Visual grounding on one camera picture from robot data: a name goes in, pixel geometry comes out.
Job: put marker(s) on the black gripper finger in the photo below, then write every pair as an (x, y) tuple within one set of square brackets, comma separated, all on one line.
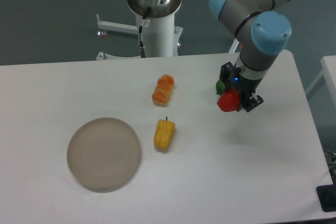
[(253, 102), (226, 75)]

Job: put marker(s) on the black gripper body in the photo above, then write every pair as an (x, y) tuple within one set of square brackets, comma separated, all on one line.
[(245, 87)]

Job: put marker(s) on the red toy pepper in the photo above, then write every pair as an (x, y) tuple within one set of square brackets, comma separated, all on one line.
[(229, 101)]

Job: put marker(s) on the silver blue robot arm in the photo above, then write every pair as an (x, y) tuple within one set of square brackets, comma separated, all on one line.
[(262, 32)]

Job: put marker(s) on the green toy pepper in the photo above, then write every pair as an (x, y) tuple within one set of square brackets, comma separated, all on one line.
[(220, 88)]

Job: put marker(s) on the orange toy pepper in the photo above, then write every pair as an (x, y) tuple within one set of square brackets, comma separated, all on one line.
[(163, 90)]

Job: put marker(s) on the yellow toy pepper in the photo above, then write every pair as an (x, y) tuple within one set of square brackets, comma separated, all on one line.
[(163, 135)]

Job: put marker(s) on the white side table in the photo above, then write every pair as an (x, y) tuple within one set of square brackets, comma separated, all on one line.
[(325, 76)]

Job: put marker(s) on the black device at table edge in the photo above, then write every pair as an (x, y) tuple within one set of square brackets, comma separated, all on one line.
[(326, 195)]

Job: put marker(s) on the beige round plate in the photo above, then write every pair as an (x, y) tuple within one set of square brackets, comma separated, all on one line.
[(103, 155)]

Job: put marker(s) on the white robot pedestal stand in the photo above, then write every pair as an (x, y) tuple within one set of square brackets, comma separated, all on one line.
[(158, 36)]

